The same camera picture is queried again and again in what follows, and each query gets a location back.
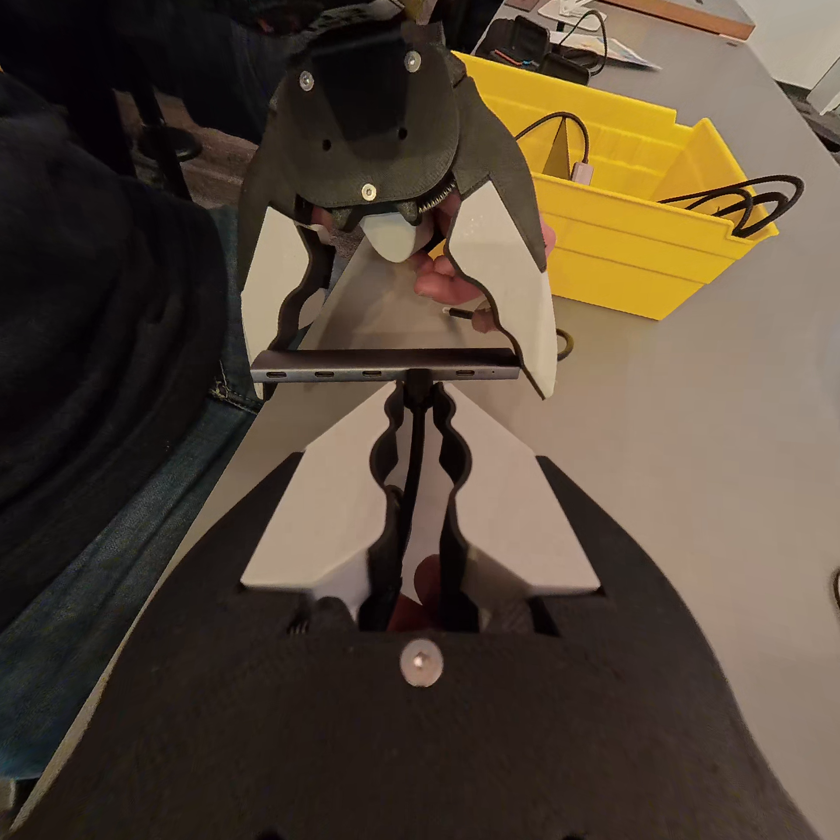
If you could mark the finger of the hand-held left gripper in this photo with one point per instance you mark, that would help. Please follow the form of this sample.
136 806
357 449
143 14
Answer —
519 282
276 276

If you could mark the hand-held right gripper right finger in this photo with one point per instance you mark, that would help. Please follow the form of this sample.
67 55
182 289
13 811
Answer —
525 525

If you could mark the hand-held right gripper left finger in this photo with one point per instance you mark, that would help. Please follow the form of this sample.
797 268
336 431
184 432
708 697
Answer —
322 525

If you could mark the grey usb hub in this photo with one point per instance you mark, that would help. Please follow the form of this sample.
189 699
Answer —
381 365

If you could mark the yellow plastic bin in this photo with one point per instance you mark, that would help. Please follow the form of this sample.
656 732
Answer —
643 210

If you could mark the black charger with display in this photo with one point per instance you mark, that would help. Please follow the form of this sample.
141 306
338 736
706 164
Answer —
528 40

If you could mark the black chair base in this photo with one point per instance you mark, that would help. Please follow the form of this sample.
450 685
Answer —
164 138

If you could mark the person's jeans leg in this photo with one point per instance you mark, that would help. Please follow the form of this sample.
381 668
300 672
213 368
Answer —
118 578

